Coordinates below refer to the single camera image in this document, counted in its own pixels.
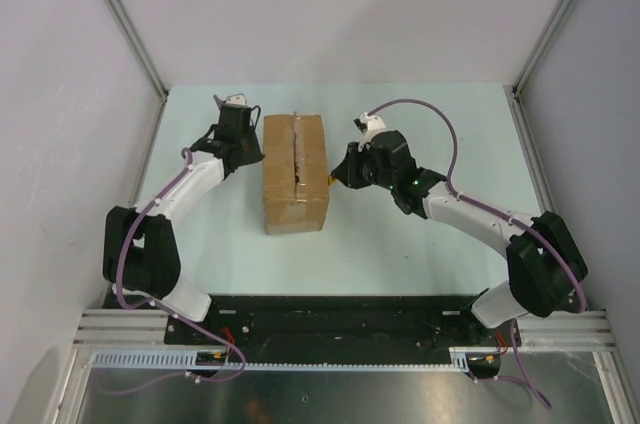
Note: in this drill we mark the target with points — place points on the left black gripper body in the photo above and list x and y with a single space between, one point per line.
251 151

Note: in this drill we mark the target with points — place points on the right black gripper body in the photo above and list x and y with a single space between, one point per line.
365 170

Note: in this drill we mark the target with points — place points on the brown cardboard express box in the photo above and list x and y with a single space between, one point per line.
295 174

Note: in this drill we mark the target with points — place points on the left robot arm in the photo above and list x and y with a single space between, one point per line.
141 258

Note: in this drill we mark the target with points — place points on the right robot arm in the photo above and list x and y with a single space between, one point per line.
544 264

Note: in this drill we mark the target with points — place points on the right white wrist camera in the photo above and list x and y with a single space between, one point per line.
369 126

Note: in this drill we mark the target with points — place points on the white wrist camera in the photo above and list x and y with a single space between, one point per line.
238 100
369 126

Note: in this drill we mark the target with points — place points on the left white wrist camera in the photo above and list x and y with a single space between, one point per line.
238 100

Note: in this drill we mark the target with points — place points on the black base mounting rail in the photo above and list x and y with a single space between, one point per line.
434 321

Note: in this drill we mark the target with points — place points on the left aluminium frame post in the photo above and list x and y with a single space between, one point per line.
135 43

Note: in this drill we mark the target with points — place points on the aluminium frame post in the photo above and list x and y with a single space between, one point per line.
551 30
135 43

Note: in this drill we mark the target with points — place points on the right aluminium frame post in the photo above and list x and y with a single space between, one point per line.
551 30

